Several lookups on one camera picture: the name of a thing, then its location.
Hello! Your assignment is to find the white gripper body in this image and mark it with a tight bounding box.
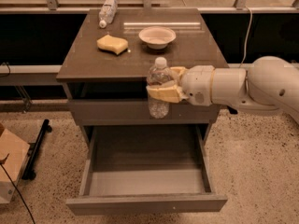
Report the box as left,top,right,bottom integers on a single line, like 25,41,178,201
180,65,215,106

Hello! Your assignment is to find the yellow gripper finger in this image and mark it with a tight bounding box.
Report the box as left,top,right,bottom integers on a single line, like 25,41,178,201
170,66,187,82
147,85,188,103

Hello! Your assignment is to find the clear water bottle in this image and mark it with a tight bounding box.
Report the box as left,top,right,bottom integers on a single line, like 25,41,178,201
147,57,173,119
99,0,118,28

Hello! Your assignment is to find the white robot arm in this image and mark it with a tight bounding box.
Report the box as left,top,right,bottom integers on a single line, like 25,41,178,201
147,56,299,122

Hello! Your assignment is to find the grey drawer cabinet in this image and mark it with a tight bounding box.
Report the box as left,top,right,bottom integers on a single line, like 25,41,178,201
58,8,227,142

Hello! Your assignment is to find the closed grey top drawer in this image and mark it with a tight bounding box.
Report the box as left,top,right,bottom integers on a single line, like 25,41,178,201
68,99,220,126

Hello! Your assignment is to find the open grey middle drawer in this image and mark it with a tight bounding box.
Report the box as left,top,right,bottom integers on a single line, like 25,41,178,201
66,124,227,216

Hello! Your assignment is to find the lying clear water bottle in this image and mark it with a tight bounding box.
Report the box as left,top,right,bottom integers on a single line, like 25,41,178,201
99,0,118,28

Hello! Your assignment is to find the white bowl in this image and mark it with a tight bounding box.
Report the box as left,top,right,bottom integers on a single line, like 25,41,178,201
139,26,177,49

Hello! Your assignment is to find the yellow sponge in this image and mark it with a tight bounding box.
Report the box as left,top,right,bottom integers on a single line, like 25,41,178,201
96,35,128,55

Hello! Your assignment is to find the black stand leg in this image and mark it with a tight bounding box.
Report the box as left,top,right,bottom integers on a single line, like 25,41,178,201
21,119,52,180

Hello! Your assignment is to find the cardboard box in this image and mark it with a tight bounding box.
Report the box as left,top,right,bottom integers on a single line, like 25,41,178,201
0,124,30,204

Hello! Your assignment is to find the white cable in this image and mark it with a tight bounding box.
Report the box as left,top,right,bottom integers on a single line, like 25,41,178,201
238,6,254,69

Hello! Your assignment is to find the metal window rail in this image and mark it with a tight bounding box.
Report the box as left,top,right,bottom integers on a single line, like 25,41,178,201
0,63,299,87

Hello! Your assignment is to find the black cable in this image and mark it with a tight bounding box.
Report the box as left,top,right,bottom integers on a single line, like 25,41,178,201
0,153,36,224

